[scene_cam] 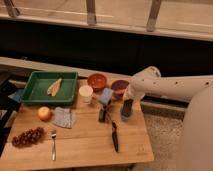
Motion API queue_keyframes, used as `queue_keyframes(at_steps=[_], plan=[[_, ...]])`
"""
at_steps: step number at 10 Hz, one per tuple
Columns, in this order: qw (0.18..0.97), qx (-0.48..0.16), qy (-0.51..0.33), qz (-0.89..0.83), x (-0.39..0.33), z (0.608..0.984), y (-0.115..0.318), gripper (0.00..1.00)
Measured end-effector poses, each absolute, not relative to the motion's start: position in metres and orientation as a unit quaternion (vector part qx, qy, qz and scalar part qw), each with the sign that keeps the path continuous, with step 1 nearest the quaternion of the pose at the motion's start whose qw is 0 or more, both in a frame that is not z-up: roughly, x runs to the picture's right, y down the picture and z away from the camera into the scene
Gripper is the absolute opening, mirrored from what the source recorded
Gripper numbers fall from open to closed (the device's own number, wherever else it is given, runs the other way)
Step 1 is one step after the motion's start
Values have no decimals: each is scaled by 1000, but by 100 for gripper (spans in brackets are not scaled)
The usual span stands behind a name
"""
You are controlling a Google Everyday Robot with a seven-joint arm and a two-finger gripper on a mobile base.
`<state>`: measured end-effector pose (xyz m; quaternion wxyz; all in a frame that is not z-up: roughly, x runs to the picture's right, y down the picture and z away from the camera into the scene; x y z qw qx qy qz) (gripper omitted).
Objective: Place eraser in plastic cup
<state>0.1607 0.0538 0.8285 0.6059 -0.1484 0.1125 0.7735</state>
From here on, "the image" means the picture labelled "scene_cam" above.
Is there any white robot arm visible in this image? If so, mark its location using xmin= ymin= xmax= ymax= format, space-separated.
xmin=121 ymin=66 xmax=213 ymax=171

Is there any blue plastic cup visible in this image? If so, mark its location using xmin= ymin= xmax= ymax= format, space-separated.
xmin=121 ymin=107 xmax=133 ymax=122

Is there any white paper cup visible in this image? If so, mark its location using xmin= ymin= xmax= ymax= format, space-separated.
xmin=79 ymin=85 xmax=93 ymax=104

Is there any purple bowl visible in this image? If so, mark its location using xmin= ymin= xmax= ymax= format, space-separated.
xmin=111 ymin=80 xmax=129 ymax=99

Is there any blue sponge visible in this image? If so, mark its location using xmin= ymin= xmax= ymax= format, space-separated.
xmin=99 ymin=88 xmax=113 ymax=105

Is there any small dark bottle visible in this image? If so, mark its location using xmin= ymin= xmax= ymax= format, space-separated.
xmin=99 ymin=106 xmax=107 ymax=122

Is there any red bowl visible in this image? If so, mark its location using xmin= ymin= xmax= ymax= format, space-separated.
xmin=87 ymin=73 xmax=107 ymax=92

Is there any wooden table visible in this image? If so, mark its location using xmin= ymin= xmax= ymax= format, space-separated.
xmin=0 ymin=77 xmax=155 ymax=171

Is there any grey folded cloth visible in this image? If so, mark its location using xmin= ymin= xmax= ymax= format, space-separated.
xmin=52 ymin=107 xmax=76 ymax=129

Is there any silver fork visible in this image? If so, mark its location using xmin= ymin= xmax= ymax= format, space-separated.
xmin=51 ymin=130 xmax=56 ymax=161

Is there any yellow apple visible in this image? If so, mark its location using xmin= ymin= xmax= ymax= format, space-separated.
xmin=37 ymin=106 xmax=51 ymax=121

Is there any green plastic tray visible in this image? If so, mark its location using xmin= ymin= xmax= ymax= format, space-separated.
xmin=21 ymin=71 xmax=78 ymax=106

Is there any bunch of dark grapes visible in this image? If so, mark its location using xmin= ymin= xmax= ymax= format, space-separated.
xmin=12 ymin=127 xmax=45 ymax=148

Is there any black handled knife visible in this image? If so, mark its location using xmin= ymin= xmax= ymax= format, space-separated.
xmin=112 ymin=122 xmax=119 ymax=152

